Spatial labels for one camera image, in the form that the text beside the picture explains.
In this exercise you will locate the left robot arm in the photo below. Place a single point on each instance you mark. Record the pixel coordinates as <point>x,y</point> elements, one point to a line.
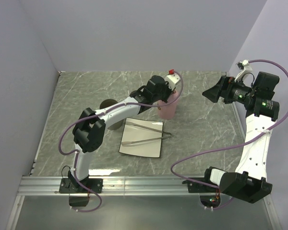
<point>88,134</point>

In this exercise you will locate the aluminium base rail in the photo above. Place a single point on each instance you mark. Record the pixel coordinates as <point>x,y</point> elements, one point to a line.
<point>163,185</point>

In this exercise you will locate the white square plate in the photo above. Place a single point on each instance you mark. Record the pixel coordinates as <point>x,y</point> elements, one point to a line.
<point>149,149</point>

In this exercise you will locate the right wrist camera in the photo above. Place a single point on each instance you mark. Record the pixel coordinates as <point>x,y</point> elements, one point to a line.
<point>244,68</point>

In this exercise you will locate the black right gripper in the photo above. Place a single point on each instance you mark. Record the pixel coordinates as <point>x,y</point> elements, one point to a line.
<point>224,87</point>

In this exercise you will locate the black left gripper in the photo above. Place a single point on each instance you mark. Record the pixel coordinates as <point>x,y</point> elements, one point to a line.
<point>166,85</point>

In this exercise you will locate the steel tongs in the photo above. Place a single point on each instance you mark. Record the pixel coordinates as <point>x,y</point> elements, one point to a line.
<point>167,134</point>

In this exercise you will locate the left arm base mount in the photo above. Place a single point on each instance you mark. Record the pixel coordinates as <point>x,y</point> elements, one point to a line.
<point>70,186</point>

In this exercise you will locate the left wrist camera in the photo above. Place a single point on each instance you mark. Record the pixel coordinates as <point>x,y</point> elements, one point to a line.
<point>172,79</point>

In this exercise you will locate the pink cylindrical container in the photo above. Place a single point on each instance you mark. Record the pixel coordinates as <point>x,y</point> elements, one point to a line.
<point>166,111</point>

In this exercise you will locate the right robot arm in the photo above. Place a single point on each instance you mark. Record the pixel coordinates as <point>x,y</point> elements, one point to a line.
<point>249,181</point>

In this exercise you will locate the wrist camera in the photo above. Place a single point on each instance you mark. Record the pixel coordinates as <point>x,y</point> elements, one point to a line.
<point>172,79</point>
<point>244,68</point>

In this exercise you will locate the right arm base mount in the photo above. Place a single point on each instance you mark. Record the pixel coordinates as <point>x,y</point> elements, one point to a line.
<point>199,188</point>

